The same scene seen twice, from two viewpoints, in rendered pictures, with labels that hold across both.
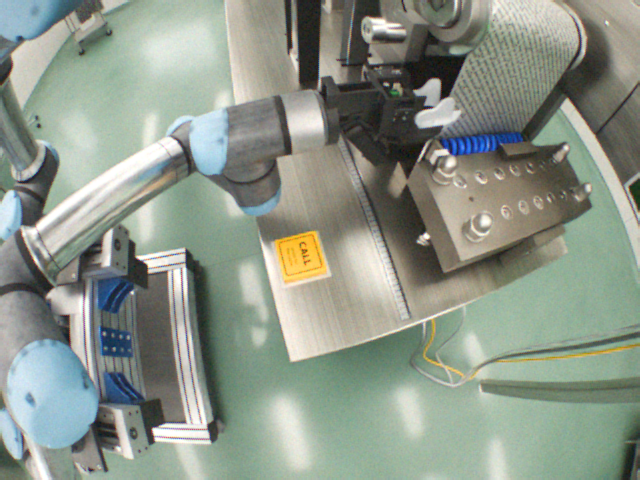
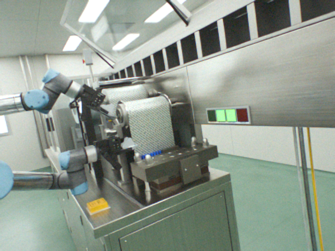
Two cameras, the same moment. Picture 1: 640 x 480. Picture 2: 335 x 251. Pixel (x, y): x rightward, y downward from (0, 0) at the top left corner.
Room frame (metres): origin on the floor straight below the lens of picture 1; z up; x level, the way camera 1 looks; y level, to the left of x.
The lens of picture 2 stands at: (-0.85, -0.12, 1.31)
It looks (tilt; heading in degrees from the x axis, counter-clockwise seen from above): 7 degrees down; 350
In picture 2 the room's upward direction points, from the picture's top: 10 degrees counter-clockwise
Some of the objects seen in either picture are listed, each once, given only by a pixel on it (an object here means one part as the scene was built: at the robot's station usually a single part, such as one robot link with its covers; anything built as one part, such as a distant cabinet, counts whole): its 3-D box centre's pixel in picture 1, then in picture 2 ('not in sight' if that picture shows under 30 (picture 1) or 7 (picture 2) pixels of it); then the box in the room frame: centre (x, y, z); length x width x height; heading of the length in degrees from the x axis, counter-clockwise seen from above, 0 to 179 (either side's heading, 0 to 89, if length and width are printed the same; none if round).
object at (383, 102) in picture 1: (367, 106); (107, 148); (0.28, -0.05, 1.12); 0.12 x 0.08 x 0.09; 109
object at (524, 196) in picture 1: (518, 194); (175, 159); (0.25, -0.35, 1.00); 0.40 x 0.16 x 0.06; 109
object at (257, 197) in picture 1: (245, 174); (75, 181); (0.23, 0.12, 1.01); 0.11 x 0.08 x 0.11; 58
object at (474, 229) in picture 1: (481, 224); (148, 159); (0.16, -0.21, 1.05); 0.04 x 0.04 x 0.04
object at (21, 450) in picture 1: (25, 434); not in sight; (-0.34, 0.61, 0.98); 0.13 x 0.12 x 0.14; 58
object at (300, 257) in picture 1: (300, 257); (97, 205); (0.14, 0.03, 0.91); 0.07 x 0.07 x 0.02; 19
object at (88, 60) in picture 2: not in sight; (86, 57); (0.90, 0.01, 1.66); 0.07 x 0.07 x 0.10; 4
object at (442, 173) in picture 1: (446, 166); (137, 157); (0.24, -0.17, 1.05); 0.04 x 0.04 x 0.04
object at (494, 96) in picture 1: (501, 103); (153, 137); (0.35, -0.28, 1.11); 0.23 x 0.01 x 0.18; 109
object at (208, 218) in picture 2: not in sight; (107, 205); (1.28, 0.12, 0.43); 2.52 x 0.64 x 0.86; 19
